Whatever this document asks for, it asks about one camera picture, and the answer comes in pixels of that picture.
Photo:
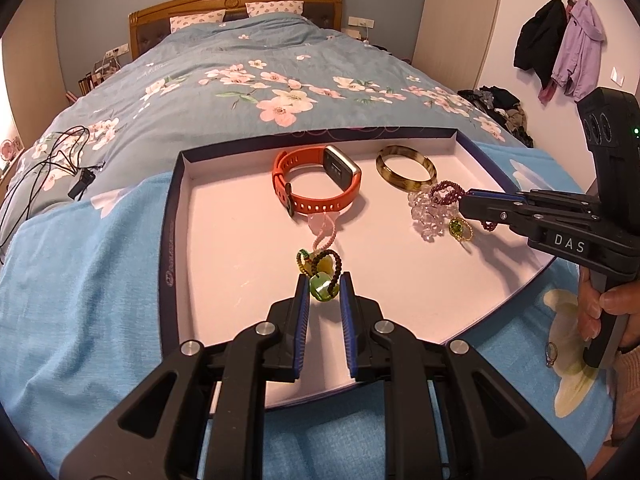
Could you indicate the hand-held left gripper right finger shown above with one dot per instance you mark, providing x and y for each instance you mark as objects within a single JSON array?
[{"x": 348, "y": 332}]

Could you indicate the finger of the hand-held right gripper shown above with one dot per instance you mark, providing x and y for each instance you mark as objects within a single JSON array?
[
  {"x": 500, "y": 196},
  {"x": 490, "y": 212}
]

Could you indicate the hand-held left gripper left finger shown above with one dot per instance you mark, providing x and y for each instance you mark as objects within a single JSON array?
[{"x": 301, "y": 327}]

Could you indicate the small gold green trinkets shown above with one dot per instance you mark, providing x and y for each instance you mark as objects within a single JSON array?
[{"x": 322, "y": 263}]

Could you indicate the white tray box lid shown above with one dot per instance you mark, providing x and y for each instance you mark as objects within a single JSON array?
[{"x": 240, "y": 260}]

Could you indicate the person's right hand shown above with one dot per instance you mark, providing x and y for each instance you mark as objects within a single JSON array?
[{"x": 590, "y": 310}]

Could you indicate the pile of dark clothes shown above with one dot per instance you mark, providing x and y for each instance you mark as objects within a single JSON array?
[{"x": 500, "y": 105}]

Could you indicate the mottled brown bangle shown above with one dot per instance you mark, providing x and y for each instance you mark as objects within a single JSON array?
[{"x": 400, "y": 185}]

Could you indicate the purple jacket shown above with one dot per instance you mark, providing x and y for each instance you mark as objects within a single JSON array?
[{"x": 582, "y": 45}]

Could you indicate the orange smart watch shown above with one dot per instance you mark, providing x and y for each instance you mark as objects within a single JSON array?
[{"x": 310, "y": 205}]

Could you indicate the black jacket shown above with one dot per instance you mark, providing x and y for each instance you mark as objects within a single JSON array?
[{"x": 540, "y": 40}]

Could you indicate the blue fleece flower blanket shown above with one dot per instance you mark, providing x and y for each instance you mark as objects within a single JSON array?
[{"x": 75, "y": 310}]

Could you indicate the grey-blue floral duvet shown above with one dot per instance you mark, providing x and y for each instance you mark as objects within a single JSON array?
[{"x": 200, "y": 110}]

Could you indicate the white patterned pillow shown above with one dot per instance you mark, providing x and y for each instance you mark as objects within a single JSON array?
[
  {"x": 275, "y": 8},
  {"x": 197, "y": 21}
]

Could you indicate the cluttered bedside table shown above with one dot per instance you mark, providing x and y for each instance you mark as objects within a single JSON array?
[{"x": 100, "y": 72}]

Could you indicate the pink floral box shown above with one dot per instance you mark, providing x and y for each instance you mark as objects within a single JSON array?
[{"x": 9, "y": 152}]

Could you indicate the wooden headboard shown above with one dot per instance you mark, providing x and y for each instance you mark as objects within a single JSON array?
[{"x": 150, "y": 20}]

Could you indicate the white wall switch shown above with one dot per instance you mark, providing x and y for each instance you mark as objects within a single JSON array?
[{"x": 618, "y": 75}]

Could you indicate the white wall socket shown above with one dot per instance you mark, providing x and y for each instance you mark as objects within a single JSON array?
[{"x": 361, "y": 22}]

